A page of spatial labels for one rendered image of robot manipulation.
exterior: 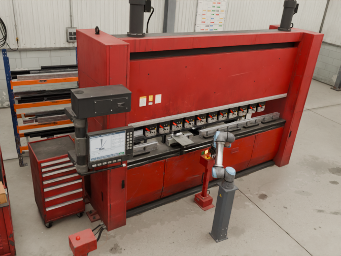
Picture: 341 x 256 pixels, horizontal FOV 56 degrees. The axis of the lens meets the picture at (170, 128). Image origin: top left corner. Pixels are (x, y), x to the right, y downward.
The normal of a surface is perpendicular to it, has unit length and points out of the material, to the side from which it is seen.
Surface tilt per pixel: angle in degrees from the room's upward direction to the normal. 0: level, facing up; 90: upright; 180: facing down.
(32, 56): 90
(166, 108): 90
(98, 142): 90
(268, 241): 0
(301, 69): 90
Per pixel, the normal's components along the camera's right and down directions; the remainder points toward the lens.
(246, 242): 0.07, -0.90
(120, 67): 0.55, 0.40
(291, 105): -0.83, 0.18
